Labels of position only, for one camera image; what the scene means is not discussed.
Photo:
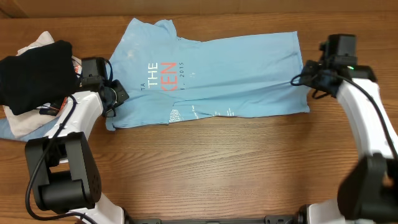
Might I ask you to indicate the light blue printed t-shirt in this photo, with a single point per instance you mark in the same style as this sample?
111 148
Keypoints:
171 79

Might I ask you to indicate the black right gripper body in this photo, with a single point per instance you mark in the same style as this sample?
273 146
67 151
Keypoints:
311 76

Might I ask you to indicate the beige folded garment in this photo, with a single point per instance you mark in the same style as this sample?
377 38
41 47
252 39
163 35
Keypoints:
26 123

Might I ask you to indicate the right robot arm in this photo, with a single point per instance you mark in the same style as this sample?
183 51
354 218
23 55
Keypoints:
369 193

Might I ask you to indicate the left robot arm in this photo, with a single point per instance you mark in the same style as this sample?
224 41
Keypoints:
64 178

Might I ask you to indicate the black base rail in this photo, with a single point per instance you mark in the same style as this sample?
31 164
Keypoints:
268 219

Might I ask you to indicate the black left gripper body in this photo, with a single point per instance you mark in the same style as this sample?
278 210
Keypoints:
118 94

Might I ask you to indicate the black folded garment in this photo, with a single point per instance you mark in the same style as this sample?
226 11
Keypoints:
38 76

